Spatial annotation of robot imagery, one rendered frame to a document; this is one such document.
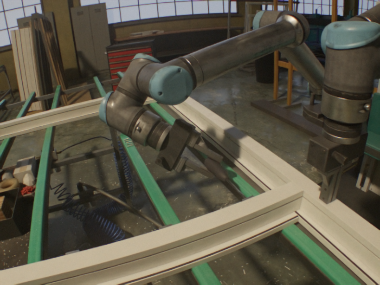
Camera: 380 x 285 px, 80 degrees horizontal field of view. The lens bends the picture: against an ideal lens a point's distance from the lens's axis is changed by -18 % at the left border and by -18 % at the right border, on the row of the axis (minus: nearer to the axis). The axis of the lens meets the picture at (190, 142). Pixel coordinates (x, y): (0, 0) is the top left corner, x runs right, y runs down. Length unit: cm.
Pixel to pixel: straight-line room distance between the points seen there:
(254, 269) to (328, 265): 107
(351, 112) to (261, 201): 26
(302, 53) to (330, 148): 76
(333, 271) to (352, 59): 38
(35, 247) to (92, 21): 713
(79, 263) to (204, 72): 50
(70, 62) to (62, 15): 130
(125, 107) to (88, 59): 691
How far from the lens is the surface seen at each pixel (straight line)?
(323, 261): 58
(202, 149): 70
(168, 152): 71
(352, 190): 177
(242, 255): 168
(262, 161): 73
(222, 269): 161
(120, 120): 72
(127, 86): 73
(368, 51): 46
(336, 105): 47
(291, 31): 90
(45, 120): 144
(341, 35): 45
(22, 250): 116
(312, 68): 129
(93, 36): 758
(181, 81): 61
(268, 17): 105
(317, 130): 314
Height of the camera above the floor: 130
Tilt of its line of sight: 27 degrees down
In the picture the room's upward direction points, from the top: 5 degrees counter-clockwise
